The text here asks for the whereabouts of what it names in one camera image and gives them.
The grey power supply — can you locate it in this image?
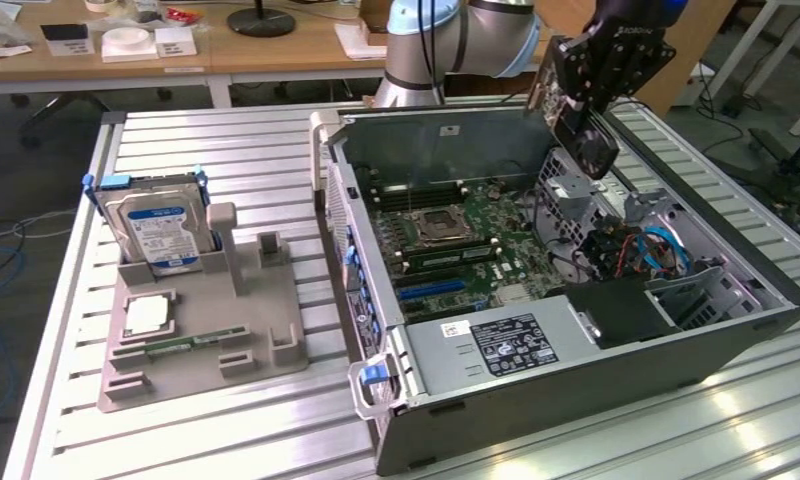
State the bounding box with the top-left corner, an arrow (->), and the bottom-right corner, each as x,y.
399,294 -> 605,396

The black floor stand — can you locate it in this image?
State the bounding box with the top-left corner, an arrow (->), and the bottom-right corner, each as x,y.
745,89 -> 800,201

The grey floor cable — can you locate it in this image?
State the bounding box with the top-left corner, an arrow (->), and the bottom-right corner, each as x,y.
0,208 -> 78,239

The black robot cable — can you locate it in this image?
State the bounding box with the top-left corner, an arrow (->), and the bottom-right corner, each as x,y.
417,0 -> 445,107

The light wooden desk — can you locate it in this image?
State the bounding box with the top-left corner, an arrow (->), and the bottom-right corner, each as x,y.
210,0 -> 576,86
0,0 -> 213,96

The green GPU with black fan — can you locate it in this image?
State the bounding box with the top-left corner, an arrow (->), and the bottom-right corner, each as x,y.
524,34 -> 621,182

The wooden cabinet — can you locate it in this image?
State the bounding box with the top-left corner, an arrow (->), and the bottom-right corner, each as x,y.
524,0 -> 740,117

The green RAM stick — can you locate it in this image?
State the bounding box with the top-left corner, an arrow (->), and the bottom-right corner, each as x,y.
404,244 -> 499,268
138,328 -> 249,355

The black expansion slot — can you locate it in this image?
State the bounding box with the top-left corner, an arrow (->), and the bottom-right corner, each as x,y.
396,267 -> 485,287

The silver drive bracket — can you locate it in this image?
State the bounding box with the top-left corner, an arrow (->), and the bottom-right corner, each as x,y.
643,264 -> 752,331

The silver CPU socket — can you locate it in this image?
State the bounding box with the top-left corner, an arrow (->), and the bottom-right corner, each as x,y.
405,206 -> 476,249

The silver CPU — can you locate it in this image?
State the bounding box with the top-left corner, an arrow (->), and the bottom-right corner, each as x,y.
122,297 -> 176,337

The green motherboard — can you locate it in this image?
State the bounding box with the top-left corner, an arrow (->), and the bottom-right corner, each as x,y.
365,172 -> 569,325

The white paper stack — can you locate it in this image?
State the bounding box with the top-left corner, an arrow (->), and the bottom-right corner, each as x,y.
333,22 -> 389,62

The white labelled box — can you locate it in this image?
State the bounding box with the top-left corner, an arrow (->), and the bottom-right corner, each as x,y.
153,27 -> 200,59

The black and white box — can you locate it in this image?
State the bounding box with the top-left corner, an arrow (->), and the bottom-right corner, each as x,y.
38,23 -> 97,58

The grey parts rack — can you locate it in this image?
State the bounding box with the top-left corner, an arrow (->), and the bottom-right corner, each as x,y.
96,200 -> 313,416

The orange wire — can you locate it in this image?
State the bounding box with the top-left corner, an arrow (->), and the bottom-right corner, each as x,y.
613,233 -> 643,279

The silver chipset heat sink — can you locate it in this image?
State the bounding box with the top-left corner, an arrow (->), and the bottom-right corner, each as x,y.
495,285 -> 537,305

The hard disk with blue carrier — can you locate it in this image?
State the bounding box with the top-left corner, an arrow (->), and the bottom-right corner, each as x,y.
81,167 -> 213,279

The blue wire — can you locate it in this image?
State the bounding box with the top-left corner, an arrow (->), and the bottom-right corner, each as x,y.
639,224 -> 693,279

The grey open PC case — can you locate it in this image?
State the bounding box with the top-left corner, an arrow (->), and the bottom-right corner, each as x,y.
308,97 -> 800,477

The flat white box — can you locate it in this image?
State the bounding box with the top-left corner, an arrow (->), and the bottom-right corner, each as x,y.
98,39 -> 161,65

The red packet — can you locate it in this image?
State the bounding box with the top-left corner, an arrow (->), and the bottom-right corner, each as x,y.
161,4 -> 200,26

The black chair base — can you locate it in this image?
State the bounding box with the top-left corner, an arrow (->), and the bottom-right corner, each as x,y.
12,92 -> 112,149

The black round lamp base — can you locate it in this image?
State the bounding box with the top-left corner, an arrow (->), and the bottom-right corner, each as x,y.
225,0 -> 298,39

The black RAM slot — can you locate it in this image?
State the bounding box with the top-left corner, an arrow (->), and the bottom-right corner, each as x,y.
376,185 -> 467,199
375,180 -> 467,194
377,191 -> 467,205
379,196 -> 467,211

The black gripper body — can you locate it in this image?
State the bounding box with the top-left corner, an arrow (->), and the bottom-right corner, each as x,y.
584,0 -> 693,46

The silver metal disk bay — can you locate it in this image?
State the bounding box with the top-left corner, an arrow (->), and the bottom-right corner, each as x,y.
531,144 -> 675,242

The blue floor cable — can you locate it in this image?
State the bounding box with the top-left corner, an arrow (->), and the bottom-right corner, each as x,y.
0,234 -> 26,432

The white desk frame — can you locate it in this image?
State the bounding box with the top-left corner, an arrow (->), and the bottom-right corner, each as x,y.
699,0 -> 800,137

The clear plastic bag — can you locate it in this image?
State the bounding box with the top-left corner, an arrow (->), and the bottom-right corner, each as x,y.
0,0 -> 36,47

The black plastic shroud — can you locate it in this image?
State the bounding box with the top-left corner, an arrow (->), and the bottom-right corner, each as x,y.
564,278 -> 685,350

